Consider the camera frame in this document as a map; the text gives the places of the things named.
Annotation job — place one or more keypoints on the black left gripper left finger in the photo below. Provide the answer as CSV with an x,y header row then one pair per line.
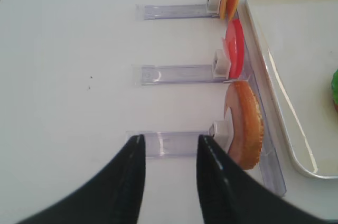
x,y
113,195

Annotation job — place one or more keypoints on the bun slice left rack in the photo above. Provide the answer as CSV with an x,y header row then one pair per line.
x,y
248,124

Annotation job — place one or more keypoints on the white cheese rack pusher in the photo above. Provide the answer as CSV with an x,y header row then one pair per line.
x,y
212,6

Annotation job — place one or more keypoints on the clear tomato rack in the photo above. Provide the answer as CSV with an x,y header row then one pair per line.
x,y
186,74

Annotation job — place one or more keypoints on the clear bun rack left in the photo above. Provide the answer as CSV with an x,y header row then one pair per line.
x,y
181,143

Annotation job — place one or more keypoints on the cream metal tray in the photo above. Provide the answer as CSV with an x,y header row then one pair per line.
x,y
297,41

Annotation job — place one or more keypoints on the clear cheese rack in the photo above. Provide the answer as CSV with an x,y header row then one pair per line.
x,y
164,12

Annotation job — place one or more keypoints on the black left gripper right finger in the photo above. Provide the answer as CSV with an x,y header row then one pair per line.
x,y
228,194

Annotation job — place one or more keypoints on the white left bun rack pusher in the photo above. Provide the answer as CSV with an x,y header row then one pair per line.
x,y
222,132

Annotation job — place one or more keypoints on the clear left stopper rail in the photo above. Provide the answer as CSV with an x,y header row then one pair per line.
x,y
264,134

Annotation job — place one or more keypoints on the green lettuce leaf on tray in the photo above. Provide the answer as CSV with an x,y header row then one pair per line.
x,y
334,88

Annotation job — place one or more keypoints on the red tomato slice in rack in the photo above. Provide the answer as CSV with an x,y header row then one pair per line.
x,y
234,44

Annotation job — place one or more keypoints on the white tomato rack pusher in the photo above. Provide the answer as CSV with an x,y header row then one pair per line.
x,y
221,64

